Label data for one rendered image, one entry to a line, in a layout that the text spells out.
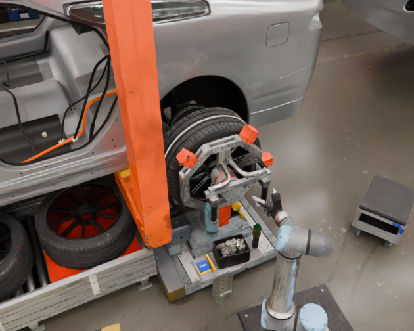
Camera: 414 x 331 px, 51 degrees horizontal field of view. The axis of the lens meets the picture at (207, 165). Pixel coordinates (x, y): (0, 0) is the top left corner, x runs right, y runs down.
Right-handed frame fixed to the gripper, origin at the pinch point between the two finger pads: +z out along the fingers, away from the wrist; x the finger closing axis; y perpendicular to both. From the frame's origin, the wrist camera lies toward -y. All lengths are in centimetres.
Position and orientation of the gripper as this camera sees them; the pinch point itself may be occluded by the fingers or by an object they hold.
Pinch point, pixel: (262, 191)
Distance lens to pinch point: 267.8
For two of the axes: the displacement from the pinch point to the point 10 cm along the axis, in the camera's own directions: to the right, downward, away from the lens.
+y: 0.0, 7.4, 6.8
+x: 9.0, -3.0, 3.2
